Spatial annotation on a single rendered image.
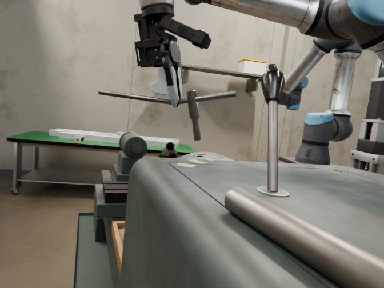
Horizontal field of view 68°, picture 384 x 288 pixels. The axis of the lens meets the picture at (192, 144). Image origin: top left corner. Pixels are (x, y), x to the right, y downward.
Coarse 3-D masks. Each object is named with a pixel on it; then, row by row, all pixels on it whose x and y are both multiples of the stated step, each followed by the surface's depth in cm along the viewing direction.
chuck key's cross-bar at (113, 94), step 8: (112, 96) 70; (120, 96) 69; (128, 96) 68; (136, 96) 68; (144, 96) 68; (200, 96) 64; (208, 96) 63; (216, 96) 63; (224, 96) 62; (232, 96) 62; (168, 104) 67
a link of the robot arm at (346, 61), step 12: (336, 48) 131; (348, 48) 129; (360, 48) 129; (336, 60) 136; (348, 60) 130; (336, 72) 134; (348, 72) 131; (336, 84) 134; (348, 84) 132; (336, 96) 134; (348, 96) 132; (336, 108) 134; (348, 108) 134; (348, 120) 133; (348, 132) 134
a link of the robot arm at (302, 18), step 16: (192, 0) 75; (208, 0) 73; (224, 0) 72; (240, 0) 72; (256, 0) 72; (272, 0) 72; (288, 0) 72; (304, 0) 72; (320, 0) 72; (256, 16) 76; (272, 16) 74; (288, 16) 73; (304, 16) 73; (320, 16) 72; (304, 32) 76; (320, 32) 74
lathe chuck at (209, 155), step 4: (200, 152) 72; (204, 152) 72; (208, 152) 72; (184, 156) 70; (188, 156) 69; (192, 156) 68; (208, 156) 67; (212, 156) 67; (216, 156) 67; (220, 156) 68; (224, 156) 71
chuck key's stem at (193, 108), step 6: (192, 90) 64; (192, 96) 64; (192, 102) 64; (192, 108) 64; (192, 114) 65; (198, 114) 65; (192, 120) 66; (198, 126) 66; (198, 132) 66; (198, 138) 66
